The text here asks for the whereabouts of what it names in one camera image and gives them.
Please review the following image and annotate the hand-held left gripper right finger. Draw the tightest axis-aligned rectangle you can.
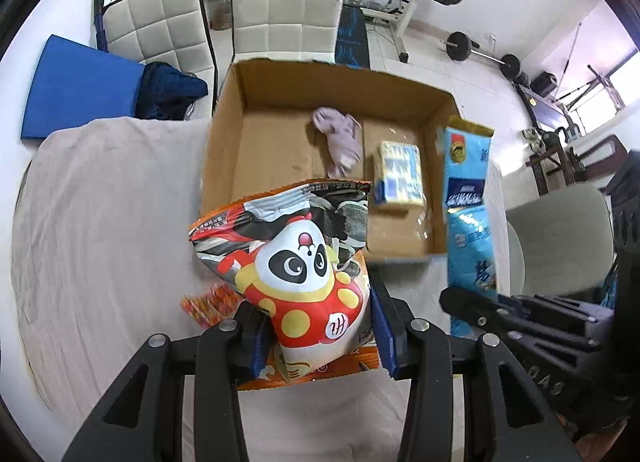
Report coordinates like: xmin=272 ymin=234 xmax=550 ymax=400
xmin=366 ymin=266 xmax=577 ymax=462

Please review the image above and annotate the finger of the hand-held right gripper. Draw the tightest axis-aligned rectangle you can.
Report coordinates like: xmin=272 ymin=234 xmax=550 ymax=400
xmin=500 ymin=293 xmax=613 ymax=324
xmin=439 ymin=287 xmax=608 ymax=349

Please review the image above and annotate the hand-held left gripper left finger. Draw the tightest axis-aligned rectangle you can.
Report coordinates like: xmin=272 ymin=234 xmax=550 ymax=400
xmin=62 ymin=301 xmax=275 ymax=462

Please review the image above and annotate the light blue snack packet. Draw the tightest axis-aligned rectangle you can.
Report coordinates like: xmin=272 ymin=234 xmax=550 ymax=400
xmin=442 ymin=114 xmax=501 ymax=339

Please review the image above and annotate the panda print snack bag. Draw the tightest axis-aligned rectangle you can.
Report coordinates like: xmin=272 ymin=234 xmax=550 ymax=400
xmin=189 ymin=179 xmax=382 ymax=389

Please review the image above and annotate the cardboard box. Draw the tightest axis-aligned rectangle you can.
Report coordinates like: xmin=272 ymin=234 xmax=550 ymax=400
xmin=200 ymin=58 xmax=463 ymax=264

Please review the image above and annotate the small orange snack packet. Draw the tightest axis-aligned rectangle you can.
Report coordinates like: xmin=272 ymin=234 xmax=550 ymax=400
xmin=180 ymin=282 xmax=247 ymax=330

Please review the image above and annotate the beige plastic chair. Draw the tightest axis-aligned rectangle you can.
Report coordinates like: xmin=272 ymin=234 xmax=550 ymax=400
xmin=505 ymin=184 xmax=617 ymax=301

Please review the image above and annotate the dark wooden desk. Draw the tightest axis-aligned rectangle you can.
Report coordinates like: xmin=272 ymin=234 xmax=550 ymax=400
xmin=524 ymin=134 xmax=628 ymax=195

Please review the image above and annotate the yellow tissue packet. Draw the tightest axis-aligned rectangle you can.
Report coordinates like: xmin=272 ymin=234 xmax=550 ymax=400
xmin=372 ymin=139 xmax=427 ymax=213

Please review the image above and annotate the beige table cloth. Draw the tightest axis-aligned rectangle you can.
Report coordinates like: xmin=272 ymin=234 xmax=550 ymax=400
xmin=10 ymin=117 xmax=511 ymax=462

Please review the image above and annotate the purple cloth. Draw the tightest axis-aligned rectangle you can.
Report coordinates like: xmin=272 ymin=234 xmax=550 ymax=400
xmin=312 ymin=107 xmax=364 ymax=178

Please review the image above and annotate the short barbell with black plates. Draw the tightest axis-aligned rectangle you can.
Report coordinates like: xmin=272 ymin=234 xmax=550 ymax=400
xmin=442 ymin=31 xmax=522 ymax=79

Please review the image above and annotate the dark blue garment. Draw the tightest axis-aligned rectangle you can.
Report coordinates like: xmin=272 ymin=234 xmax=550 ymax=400
xmin=135 ymin=62 xmax=209 ymax=121

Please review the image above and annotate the blue foam mat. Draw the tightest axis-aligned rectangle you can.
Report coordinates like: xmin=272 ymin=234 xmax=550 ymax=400
xmin=20 ymin=34 xmax=147 ymax=144

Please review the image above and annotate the white quilted chair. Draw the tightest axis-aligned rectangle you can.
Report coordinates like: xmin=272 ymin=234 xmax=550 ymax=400
xmin=229 ymin=0 xmax=351 ymax=66
xmin=97 ymin=0 xmax=219 ymax=119

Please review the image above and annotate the blue and black strap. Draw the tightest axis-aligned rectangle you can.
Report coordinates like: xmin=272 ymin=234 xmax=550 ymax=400
xmin=92 ymin=0 xmax=112 ymax=52

